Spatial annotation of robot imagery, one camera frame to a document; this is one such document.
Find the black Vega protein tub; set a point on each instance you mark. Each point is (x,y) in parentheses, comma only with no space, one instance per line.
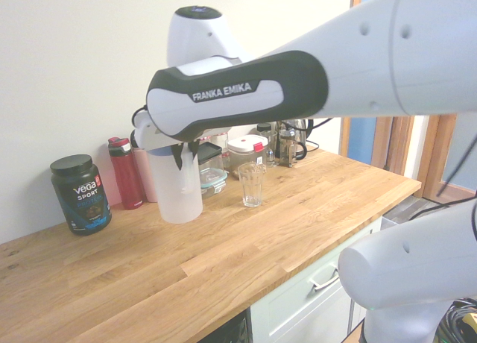
(82,197)

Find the glass container with teal lid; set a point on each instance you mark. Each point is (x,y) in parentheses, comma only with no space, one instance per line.
(214,186)

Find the translucent pitcher with blue lid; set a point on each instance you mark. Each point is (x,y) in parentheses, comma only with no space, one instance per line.
(179,197)

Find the square container with black lid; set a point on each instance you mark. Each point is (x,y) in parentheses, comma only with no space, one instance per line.
(210,160)

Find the small clear glass shaker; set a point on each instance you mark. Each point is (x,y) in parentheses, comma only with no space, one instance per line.
(271,158)

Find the wooden door with glass panel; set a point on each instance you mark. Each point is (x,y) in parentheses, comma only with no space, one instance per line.
(434,153)

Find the red water bottle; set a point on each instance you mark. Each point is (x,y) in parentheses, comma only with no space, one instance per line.
(126,179)

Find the wooden door frame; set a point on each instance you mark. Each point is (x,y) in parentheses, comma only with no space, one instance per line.
(398,145)

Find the small jar with black lid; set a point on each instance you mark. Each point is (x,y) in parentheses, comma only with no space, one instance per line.
(264,128)

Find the round container with white lid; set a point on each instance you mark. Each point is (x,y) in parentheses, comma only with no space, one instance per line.
(244,149)

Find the pale green cabinet front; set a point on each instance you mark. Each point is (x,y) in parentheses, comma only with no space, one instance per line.
(298,313)

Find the small brown root piece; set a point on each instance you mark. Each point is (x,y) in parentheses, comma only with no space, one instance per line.
(234,174)

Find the jar with red checkered lid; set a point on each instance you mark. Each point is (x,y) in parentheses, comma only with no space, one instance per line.
(224,151)

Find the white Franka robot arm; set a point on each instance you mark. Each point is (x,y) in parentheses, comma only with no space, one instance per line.
(335,59)

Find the clear ribbed drinking glass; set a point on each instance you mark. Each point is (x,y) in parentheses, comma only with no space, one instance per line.
(252,186)

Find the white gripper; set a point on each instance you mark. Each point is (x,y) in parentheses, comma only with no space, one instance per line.
(145,138)

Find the pink bottle with black cap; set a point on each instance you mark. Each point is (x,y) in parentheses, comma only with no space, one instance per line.
(145,179)

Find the dark appliance under counter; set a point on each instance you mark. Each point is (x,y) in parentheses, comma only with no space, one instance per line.
(231,330)

